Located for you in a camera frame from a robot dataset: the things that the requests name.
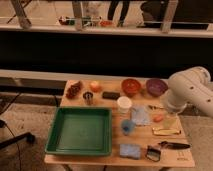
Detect blue sponge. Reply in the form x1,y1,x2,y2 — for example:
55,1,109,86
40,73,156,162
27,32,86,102
120,144,141,159

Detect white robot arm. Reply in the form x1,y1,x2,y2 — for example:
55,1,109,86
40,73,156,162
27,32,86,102
161,67,213,118

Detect small metal cup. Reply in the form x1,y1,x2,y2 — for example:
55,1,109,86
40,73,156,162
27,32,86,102
83,91,93,105

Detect white paper cup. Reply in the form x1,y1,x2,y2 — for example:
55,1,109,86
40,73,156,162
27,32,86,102
117,96,132,114

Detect blue plastic cup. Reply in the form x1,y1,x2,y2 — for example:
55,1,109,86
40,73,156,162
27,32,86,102
121,119,135,136

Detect black rectangular block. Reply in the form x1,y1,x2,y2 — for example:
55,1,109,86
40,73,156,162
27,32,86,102
102,92,120,100

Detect orange fruit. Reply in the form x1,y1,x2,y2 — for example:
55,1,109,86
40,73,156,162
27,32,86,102
89,81,101,92

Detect red bowl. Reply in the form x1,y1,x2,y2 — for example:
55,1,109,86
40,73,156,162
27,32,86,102
121,78,141,97

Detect red grape bunch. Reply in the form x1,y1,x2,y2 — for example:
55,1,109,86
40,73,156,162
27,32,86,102
66,81,82,99

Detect small metal fork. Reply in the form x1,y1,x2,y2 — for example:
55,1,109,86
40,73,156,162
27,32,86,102
148,105,164,110

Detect purple bowl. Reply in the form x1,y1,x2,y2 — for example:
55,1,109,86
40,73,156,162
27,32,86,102
146,78,168,97

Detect green plastic tray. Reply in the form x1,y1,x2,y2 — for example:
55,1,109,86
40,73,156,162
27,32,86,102
45,107,112,156

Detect wooden folding table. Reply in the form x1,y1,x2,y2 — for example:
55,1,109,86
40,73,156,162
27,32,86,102
44,80,195,168

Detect orange carrot piece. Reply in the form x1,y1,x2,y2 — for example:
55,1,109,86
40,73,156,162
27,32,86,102
153,114,164,123

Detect yellow banana toy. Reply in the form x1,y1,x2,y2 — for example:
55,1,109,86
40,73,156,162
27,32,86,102
152,127,181,136

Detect black metal clip brush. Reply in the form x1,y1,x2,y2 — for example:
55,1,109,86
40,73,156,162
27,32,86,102
146,146,161,162

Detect black stand leg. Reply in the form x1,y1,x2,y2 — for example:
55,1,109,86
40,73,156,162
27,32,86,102
0,132,36,150

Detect black handled knife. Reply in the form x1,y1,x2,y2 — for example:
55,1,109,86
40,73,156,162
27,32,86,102
158,141,191,150

